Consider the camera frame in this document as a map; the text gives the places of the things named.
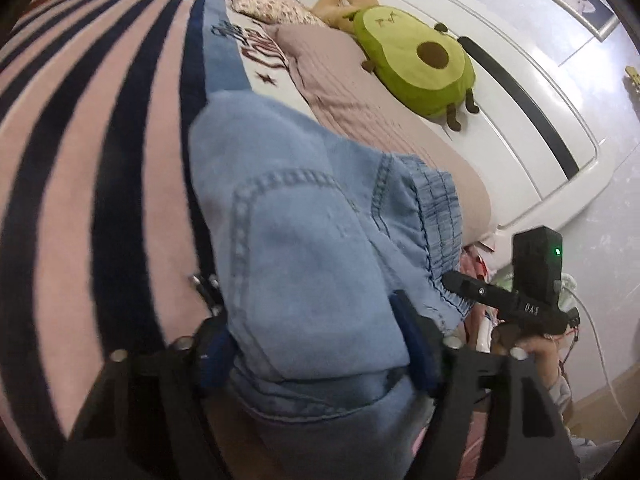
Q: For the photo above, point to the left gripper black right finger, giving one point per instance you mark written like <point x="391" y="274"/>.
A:
<point x="523" y="438"/>

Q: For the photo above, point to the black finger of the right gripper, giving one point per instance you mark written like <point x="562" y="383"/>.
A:
<point x="464" y="286"/>

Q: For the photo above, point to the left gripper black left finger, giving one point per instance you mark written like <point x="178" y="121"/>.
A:
<point x="144" y="416"/>

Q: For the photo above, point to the light blue denim pants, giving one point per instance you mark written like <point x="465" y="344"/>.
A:
<point x="312" y="234"/>

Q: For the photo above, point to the person's right hand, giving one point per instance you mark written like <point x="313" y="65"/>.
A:
<point x="544" y="351"/>

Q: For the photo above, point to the black tracker box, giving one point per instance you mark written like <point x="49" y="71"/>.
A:
<point x="537" y="264"/>

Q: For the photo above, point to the white bed headboard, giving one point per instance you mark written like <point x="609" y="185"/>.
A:
<point x="541" y="162"/>

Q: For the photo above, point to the striped pink navy blanket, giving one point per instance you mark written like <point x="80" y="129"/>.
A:
<point x="100" y="230"/>

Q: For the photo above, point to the green avocado plush toy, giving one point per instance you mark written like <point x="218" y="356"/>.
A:
<point x="422" y="66"/>

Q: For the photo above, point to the pink quilted pillow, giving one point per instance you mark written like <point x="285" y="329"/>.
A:
<point x="325" y="65"/>

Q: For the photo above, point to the brown plush toy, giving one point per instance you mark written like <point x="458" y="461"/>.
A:
<point x="338" y="14"/>

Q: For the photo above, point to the floral pillow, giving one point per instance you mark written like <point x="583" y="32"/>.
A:
<point x="277" y="12"/>

